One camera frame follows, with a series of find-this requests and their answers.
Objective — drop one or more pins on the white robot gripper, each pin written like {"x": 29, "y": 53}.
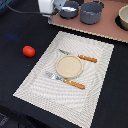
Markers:
{"x": 48, "y": 7}

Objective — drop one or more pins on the grey frying pan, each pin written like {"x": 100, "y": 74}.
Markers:
{"x": 69, "y": 15}

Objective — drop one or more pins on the red sausage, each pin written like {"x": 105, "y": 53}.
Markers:
{"x": 29, "y": 51}

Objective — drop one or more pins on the white blue toy fish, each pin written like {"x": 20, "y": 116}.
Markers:
{"x": 68, "y": 9}

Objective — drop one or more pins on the grey cooking pot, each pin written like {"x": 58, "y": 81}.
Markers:
{"x": 90, "y": 12}

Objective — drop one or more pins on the round beige plate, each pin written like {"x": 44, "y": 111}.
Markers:
{"x": 69, "y": 66}

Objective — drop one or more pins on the beige bowl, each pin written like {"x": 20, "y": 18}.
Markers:
{"x": 123, "y": 14}

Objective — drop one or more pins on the wooden handled knife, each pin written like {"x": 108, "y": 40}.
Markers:
{"x": 80, "y": 56}

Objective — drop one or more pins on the wooden handled fork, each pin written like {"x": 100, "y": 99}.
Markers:
{"x": 55, "y": 77}

